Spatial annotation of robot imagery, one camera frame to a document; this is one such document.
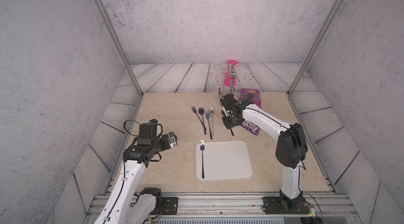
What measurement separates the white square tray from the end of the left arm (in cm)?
26

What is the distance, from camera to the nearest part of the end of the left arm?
518 mm

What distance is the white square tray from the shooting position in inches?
33.0
